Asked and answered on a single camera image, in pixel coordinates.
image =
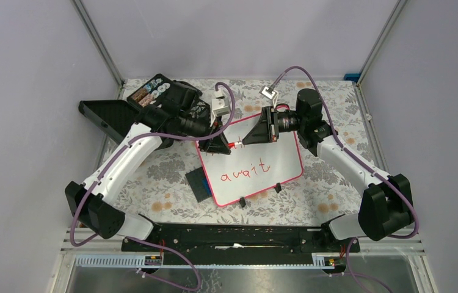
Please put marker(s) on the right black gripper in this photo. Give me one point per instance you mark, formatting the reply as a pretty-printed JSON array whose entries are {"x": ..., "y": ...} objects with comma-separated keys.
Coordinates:
[{"x": 266, "y": 130}]

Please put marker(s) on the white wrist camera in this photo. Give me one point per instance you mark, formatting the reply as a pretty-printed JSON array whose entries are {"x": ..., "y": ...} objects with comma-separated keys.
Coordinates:
[
  {"x": 219, "y": 106},
  {"x": 270, "y": 94}
]

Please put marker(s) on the blue corner bracket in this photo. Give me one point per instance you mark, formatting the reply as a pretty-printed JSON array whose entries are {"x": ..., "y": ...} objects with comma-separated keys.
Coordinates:
[{"x": 353, "y": 77}]

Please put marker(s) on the pink framed whiteboard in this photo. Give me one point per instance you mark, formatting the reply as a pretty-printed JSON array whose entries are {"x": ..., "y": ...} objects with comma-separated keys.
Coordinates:
[{"x": 250, "y": 169}]

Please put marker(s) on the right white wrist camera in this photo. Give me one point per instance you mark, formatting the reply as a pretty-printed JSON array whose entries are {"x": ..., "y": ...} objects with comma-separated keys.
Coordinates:
[{"x": 270, "y": 94}]

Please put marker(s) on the black poker chip case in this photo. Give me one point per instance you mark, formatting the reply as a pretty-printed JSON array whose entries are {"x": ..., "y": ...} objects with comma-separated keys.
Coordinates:
[{"x": 164, "y": 105}]

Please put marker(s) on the aluminium frame rail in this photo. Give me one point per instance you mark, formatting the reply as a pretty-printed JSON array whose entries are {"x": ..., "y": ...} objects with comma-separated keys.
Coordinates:
[{"x": 98, "y": 41}]

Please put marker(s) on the dark grey lego baseplate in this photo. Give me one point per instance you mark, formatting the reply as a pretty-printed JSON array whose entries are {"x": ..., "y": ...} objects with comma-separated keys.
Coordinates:
[{"x": 198, "y": 183}]

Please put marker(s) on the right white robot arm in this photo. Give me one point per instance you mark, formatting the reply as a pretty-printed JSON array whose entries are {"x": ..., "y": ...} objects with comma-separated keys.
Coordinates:
[{"x": 386, "y": 204}]

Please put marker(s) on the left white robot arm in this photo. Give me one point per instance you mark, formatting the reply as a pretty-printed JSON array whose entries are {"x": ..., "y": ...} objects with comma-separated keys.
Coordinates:
[{"x": 91, "y": 202}]

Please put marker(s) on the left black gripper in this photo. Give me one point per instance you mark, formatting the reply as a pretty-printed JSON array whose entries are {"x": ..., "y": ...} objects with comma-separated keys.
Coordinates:
[{"x": 216, "y": 144}]

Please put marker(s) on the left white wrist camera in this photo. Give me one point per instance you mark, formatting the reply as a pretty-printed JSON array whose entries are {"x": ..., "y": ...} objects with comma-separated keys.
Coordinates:
[{"x": 219, "y": 106}]

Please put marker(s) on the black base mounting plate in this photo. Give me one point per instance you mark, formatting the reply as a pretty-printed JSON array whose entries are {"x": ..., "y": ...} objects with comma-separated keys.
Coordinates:
[{"x": 205, "y": 244}]

